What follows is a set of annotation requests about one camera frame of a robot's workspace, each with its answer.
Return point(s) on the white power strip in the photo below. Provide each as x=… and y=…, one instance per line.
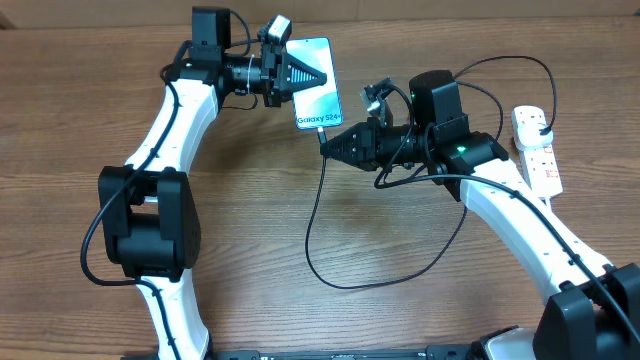
x=539, y=166

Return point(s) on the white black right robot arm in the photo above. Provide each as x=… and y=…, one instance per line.
x=591, y=307

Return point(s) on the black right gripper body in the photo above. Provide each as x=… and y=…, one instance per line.
x=389, y=143

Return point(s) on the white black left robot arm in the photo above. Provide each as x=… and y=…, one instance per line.
x=147, y=211

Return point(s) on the white charger plug adapter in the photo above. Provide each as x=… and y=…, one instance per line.
x=532, y=135

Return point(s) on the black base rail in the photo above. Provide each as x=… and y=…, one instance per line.
x=350, y=354

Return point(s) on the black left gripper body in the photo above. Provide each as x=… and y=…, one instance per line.
x=270, y=79

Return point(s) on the Samsung Galaxy smartphone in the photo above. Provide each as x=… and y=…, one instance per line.
x=315, y=97

